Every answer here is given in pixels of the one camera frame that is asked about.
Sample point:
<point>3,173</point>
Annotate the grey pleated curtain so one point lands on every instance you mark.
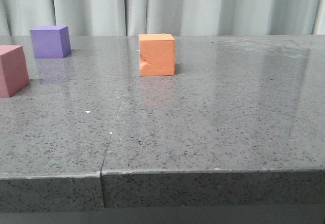
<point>177,17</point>

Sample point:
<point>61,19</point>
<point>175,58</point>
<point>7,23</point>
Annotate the orange foam cube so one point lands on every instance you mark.
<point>156,54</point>

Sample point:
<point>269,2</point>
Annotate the pink foam cube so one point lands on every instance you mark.
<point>14,74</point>

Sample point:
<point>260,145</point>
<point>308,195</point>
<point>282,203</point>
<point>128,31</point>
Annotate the purple foam cube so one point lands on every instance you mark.
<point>50,41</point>

